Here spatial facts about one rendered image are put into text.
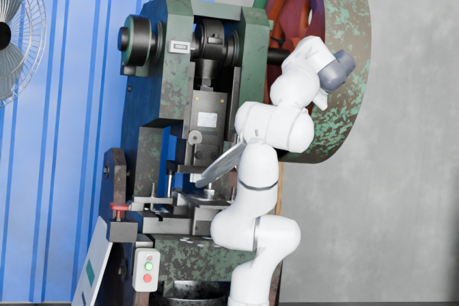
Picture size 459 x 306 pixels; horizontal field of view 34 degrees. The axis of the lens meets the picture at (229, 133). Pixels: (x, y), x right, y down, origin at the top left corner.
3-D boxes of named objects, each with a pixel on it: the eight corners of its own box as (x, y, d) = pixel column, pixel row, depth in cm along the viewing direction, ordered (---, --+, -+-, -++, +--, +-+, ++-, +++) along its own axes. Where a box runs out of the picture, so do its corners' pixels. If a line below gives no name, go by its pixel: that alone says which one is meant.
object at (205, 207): (233, 243, 259) (237, 205, 258) (195, 242, 254) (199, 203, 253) (212, 229, 282) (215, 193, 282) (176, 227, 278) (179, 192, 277)
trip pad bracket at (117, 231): (134, 276, 252) (139, 219, 251) (106, 276, 249) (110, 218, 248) (130, 272, 258) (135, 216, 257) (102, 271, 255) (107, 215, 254)
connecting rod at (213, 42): (225, 112, 275) (234, 19, 273) (193, 109, 271) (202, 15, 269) (208, 108, 294) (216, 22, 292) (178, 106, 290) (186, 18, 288)
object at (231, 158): (242, 163, 270) (241, 162, 270) (277, 122, 248) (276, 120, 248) (184, 199, 252) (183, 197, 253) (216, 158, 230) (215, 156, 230)
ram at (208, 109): (225, 169, 274) (233, 89, 272) (186, 167, 269) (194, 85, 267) (211, 163, 290) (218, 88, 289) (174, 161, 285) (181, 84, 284)
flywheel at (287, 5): (296, 1, 337) (293, 159, 328) (255, -5, 330) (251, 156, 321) (380, -54, 270) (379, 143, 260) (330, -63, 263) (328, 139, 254)
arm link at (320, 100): (314, 74, 245) (301, 84, 246) (305, 71, 233) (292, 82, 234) (337, 102, 242) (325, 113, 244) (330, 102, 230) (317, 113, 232)
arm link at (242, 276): (293, 309, 206) (302, 221, 204) (227, 301, 208) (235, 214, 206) (294, 298, 217) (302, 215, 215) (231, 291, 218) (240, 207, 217)
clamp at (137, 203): (172, 212, 279) (175, 185, 278) (128, 210, 273) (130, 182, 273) (168, 209, 285) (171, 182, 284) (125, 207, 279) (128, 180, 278)
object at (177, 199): (215, 207, 282) (216, 195, 282) (177, 205, 277) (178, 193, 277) (207, 203, 291) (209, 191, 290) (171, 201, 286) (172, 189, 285)
